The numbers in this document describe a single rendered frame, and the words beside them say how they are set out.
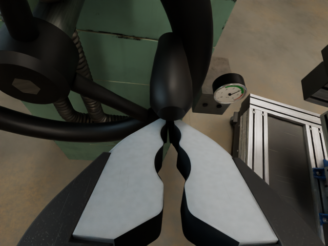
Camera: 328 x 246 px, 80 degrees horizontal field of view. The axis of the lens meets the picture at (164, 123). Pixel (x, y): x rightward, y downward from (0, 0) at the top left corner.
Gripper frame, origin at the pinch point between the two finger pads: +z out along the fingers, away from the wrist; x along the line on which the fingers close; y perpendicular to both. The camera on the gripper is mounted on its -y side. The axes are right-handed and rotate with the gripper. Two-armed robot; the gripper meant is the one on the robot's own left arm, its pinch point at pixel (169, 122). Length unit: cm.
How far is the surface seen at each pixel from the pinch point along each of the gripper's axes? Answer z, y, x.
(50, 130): 10.9, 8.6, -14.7
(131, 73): 30.9, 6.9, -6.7
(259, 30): 172, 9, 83
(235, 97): 25.3, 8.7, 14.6
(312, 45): 167, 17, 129
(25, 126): 10.2, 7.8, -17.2
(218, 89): 23.8, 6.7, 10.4
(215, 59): 38.7, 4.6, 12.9
